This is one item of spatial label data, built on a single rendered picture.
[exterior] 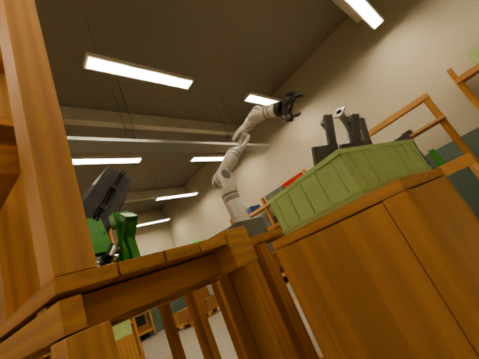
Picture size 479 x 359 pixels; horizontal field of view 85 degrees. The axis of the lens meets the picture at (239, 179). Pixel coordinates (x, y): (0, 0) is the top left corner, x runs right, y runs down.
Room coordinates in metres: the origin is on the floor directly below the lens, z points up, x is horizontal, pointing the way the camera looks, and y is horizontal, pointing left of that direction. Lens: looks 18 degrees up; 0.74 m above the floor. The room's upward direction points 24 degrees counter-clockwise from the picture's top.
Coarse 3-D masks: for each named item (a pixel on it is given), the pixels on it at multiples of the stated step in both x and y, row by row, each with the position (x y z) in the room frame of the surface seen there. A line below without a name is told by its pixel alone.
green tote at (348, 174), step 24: (384, 144) 1.03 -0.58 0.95; (408, 144) 1.18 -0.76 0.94; (312, 168) 0.92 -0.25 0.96; (336, 168) 0.86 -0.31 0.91; (360, 168) 0.87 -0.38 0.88; (384, 168) 0.97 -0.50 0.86; (408, 168) 1.07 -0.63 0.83; (288, 192) 1.05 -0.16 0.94; (312, 192) 0.97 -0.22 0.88; (336, 192) 0.90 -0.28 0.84; (360, 192) 0.84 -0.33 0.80; (288, 216) 1.09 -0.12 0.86; (312, 216) 1.00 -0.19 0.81
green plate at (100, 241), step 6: (90, 222) 1.22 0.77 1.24; (96, 222) 1.25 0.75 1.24; (102, 222) 1.27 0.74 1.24; (90, 228) 1.21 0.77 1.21; (96, 228) 1.23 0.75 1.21; (102, 228) 1.25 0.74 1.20; (90, 234) 1.19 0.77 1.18; (96, 234) 1.22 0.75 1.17; (102, 234) 1.24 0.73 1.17; (96, 240) 1.20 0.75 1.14; (102, 240) 1.22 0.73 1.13; (108, 240) 1.25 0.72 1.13; (96, 246) 1.19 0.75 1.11; (102, 246) 1.21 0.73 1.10; (96, 252) 1.18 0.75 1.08; (102, 252) 1.20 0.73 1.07
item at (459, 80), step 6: (468, 54) 3.71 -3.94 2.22; (474, 54) 3.68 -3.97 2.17; (474, 60) 3.71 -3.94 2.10; (474, 66) 3.70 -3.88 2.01; (450, 72) 3.86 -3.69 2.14; (468, 72) 3.73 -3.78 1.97; (474, 72) 3.70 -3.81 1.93; (456, 78) 3.86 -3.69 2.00; (462, 78) 3.80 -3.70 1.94; (468, 78) 4.07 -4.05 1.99; (456, 84) 4.20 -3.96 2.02; (462, 84) 3.85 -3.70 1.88; (462, 90) 4.20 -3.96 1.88; (468, 90) 3.85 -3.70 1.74; (468, 96) 3.88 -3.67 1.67; (474, 96) 3.84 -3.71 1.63; (474, 102) 3.87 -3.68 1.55
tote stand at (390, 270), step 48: (384, 192) 0.77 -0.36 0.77; (432, 192) 0.92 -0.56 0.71; (288, 240) 1.03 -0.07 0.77; (336, 240) 0.90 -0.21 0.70; (384, 240) 0.81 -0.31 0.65; (432, 240) 0.74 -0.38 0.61; (336, 288) 0.96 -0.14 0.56; (384, 288) 0.86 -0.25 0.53; (432, 288) 0.79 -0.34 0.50; (336, 336) 1.02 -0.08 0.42; (384, 336) 0.91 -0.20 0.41; (432, 336) 0.83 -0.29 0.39
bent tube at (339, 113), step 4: (340, 108) 1.05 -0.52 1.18; (344, 108) 1.03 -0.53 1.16; (336, 112) 1.05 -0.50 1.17; (340, 112) 1.06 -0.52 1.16; (336, 116) 1.04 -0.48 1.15; (340, 116) 1.03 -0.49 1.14; (344, 116) 1.05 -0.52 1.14; (344, 120) 1.07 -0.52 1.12; (344, 124) 1.08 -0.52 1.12; (348, 128) 1.10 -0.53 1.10; (348, 132) 1.11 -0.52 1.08; (348, 136) 1.12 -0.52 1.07; (348, 140) 1.12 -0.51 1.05; (352, 140) 1.12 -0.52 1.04
